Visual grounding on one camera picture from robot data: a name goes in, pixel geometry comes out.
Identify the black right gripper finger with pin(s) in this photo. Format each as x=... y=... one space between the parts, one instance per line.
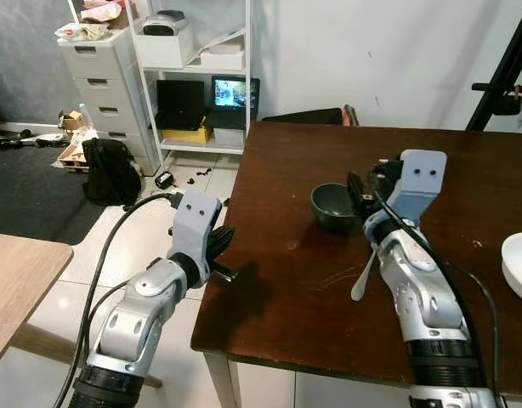
x=355 y=187
x=364 y=204

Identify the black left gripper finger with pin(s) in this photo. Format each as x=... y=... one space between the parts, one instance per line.
x=217 y=240
x=228 y=241

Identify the black bowl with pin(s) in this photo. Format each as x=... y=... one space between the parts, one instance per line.
x=331 y=208

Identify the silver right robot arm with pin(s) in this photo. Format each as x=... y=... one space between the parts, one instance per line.
x=422 y=289

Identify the silver metal spoon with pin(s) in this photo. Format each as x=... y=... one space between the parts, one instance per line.
x=363 y=276

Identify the black charger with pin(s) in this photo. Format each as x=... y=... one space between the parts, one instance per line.
x=165 y=180

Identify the black chair back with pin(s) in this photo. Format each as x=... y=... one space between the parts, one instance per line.
x=303 y=117

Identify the dark brown wooden table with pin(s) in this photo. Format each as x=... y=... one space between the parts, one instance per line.
x=312 y=289

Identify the yellow box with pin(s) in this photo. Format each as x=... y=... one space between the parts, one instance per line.
x=186 y=135

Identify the black backpack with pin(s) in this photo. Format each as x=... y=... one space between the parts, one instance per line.
x=110 y=174

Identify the black laptop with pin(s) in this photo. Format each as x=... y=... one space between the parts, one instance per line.
x=180 y=104

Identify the tablet with lit screen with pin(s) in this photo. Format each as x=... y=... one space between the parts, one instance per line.
x=234 y=95

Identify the white plate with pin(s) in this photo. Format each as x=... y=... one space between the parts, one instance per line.
x=518 y=268

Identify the open cardboard box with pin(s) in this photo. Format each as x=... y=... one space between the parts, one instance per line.
x=74 y=149

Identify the white metal shelf rack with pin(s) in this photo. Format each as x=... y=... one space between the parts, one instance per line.
x=244 y=51

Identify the black tripod stand with clamp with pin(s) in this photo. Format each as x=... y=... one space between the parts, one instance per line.
x=503 y=68

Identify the flat white box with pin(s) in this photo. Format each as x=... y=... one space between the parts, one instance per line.
x=221 y=58

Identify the white drawer cabinet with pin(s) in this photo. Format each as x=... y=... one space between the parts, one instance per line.
x=99 y=93

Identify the light wooden table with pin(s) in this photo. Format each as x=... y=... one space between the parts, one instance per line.
x=23 y=280

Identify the large white box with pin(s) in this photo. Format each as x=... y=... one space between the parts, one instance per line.
x=163 y=49

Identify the small grey label printer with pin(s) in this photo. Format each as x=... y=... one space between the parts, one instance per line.
x=165 y=23

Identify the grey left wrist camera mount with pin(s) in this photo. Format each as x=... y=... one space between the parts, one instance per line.
x=195 y=221

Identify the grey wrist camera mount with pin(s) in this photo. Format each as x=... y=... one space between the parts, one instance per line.
x=195 y=221
x=418 y=187

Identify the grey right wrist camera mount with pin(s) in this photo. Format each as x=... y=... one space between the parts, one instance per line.
x=418 y=187

